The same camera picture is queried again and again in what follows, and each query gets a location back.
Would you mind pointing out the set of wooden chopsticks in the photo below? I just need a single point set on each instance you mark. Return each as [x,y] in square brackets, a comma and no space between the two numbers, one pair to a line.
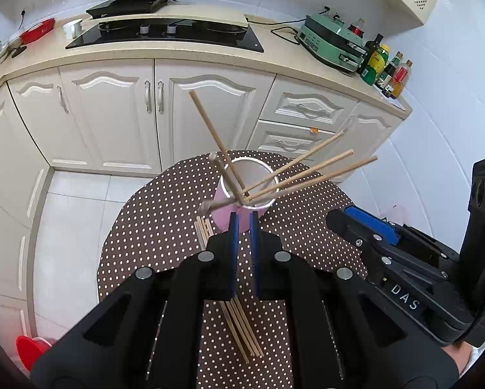
[246,332]

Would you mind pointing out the round table, brown dotted cloth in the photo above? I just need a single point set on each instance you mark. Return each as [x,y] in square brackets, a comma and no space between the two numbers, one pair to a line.
[153,227]

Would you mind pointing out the red plastic basin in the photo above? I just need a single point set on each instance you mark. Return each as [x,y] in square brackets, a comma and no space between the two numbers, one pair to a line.
[29,350]

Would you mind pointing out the dark sauce bottle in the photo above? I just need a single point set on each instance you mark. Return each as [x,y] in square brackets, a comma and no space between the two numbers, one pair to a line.
[390,69]

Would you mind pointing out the red label sauce bottle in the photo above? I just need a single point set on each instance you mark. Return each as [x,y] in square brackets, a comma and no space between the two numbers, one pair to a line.
[400,79]

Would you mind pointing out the pink cup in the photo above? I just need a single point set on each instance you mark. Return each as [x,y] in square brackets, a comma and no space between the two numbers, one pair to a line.
[222,215]

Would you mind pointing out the slender wooden chopstick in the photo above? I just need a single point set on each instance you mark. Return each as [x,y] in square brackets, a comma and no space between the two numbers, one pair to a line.
[212,129]
[327,176]
[307,173]
[226,178]
[299,159]

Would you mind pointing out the dark glass bottle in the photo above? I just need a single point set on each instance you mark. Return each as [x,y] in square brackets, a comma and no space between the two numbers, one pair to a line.
[372,50]

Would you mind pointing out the cream base cabinets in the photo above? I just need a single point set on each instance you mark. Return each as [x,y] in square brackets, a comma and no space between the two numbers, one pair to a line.
[116,121]

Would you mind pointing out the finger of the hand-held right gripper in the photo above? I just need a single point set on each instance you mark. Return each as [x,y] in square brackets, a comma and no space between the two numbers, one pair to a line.
[347,227]
[372,223]

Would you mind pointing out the beige kitchen countertop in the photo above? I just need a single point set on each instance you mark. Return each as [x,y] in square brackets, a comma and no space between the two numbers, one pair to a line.
[274,60]

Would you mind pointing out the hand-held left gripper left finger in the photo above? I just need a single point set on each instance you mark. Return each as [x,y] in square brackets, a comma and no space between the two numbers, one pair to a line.
[233,243]

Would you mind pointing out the black gas hob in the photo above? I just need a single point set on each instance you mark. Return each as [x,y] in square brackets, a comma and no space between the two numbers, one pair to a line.
[185,41]

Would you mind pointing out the person's right hand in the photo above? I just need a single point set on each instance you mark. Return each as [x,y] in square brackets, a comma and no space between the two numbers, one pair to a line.
[459,358]

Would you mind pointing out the white cup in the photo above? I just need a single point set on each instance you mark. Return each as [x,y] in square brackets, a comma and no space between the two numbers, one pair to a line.
[73,29]

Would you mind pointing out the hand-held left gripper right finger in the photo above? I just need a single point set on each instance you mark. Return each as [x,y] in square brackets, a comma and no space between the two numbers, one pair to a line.
[253,251]

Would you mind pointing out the black induction cooker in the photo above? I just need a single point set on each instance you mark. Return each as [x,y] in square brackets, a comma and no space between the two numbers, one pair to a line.
[129,8]

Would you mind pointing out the green bottle yellow label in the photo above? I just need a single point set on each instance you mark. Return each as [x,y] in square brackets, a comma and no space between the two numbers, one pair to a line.
[378,65]

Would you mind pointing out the green electric cooker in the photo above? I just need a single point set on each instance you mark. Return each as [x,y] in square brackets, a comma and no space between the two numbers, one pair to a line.
[327,40]

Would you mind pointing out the white paper sheet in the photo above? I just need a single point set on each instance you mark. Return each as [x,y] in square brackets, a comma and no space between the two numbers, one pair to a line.
[397,104]

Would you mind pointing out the red container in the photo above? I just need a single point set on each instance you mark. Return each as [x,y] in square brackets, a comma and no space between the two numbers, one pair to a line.
[38,32]

